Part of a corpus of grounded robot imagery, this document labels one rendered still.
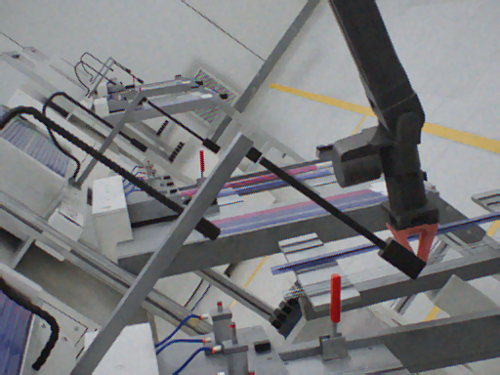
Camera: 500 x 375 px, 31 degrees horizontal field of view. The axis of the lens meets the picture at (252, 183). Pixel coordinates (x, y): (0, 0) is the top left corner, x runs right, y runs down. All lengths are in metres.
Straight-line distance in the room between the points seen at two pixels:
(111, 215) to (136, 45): 6.47
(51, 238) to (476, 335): 0.93
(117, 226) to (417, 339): 1.03
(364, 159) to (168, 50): 7.23
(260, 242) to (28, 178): 0.51
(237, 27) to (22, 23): 1.98
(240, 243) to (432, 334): 0.78
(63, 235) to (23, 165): 0.21
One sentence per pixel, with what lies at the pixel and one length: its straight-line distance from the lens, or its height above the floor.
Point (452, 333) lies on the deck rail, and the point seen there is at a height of 0.92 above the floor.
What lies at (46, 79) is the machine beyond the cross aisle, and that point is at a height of 1.62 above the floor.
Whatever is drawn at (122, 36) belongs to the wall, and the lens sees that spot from 8.47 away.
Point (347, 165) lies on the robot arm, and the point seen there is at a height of 1.11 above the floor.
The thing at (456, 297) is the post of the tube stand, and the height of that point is 0.79.
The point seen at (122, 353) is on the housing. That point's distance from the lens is 1.03.
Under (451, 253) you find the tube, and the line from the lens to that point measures 1.41.
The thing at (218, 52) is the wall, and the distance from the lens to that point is 8.55.
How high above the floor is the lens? 1.50
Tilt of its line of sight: 13 degrees down
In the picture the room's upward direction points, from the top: 55 degrees counter-clockwise
